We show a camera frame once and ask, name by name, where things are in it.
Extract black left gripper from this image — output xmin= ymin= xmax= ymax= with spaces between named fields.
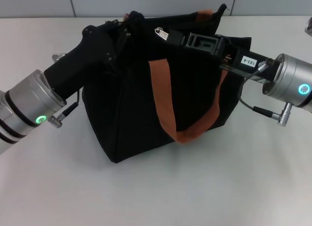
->
xmin=43 ymin=10 xmax=146 ymax=99

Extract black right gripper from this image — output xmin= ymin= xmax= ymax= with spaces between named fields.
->
xmin=167 ymin=29 xmax=277 ymax=84

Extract silver zipper pull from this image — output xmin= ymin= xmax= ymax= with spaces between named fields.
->
xmin=155 ymin=27 xmax=170 ymax=41

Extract black food bag orange handles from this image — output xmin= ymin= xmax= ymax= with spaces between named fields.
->
xmin=81 ymin=3 xmax=252 ymax=164

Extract left gripper cable with plugs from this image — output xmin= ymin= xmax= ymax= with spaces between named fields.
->
xmin=47 ymin=52 xmax=80 ymax=129

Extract gripper cable with plugs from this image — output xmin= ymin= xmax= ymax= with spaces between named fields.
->
xmin=238 ymin=60 xmax=293 ymax=126
xmin=47 ymin=52 xmax=80 ymax=129

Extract right gripper cable with plugs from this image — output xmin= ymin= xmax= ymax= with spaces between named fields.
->
xmin=238 ymin=60 xmax=293 ymax=126

